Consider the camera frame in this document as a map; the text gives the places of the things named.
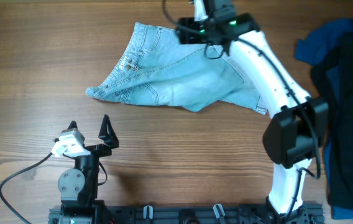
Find light blue denim shorts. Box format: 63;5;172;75
86;22;267;114

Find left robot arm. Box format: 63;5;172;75
48;115;119;224

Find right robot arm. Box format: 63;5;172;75
175;1;328;223

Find blue cloth garment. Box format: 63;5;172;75
295;19;353;220

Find right black camera cable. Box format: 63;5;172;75
162;0;322;218

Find black camera cable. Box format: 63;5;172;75
162;0;322;218
0;151;54;224

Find left black camera cable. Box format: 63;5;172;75
0;151;54;224

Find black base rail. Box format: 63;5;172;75
48;203;325;224

